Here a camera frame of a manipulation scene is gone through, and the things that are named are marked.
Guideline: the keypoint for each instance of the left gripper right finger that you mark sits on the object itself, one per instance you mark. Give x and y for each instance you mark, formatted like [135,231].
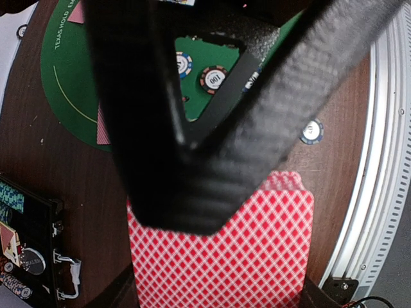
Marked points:
[313,297]

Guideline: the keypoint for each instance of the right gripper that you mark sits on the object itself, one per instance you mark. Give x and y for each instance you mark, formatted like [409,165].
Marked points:
[260,26]

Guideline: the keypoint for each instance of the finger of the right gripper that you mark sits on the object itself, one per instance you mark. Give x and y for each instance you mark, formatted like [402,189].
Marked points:
[133,61]
[212,175]

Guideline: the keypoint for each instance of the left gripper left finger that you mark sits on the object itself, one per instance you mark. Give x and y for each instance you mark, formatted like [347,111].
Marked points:
[121,292]

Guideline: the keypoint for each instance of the white chip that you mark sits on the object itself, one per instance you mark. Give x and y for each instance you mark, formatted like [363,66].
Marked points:
[184,64]

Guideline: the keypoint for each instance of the red-backed card deck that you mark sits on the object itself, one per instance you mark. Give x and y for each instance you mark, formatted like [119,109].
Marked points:
[258,259]

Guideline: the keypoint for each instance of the red chip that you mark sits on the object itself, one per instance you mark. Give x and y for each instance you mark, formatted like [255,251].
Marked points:
[212,77]

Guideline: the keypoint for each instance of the dealt red card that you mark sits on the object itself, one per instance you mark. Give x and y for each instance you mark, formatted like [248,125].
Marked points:
[76,15]
[102,136]

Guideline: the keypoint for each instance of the round green poker mat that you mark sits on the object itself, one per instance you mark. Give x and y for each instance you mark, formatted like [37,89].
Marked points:
[68,80]

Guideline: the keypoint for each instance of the clear acrylic dealer puck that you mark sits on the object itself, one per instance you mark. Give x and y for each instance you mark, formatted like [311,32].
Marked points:
[32,261]

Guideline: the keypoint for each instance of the black poker case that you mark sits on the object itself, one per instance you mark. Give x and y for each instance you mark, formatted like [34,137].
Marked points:
[41,227]

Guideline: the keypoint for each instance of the card deck in case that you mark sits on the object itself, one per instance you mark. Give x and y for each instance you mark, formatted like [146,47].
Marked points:
[10,242]

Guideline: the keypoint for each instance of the teal chips in case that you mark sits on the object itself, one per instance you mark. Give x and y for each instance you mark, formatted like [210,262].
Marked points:
[12,197]

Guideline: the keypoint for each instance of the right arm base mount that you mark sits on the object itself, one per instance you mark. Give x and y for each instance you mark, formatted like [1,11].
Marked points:
[341,290]

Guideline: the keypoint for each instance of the aluminium front rail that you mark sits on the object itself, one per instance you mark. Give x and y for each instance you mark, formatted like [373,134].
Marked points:
[383,178]

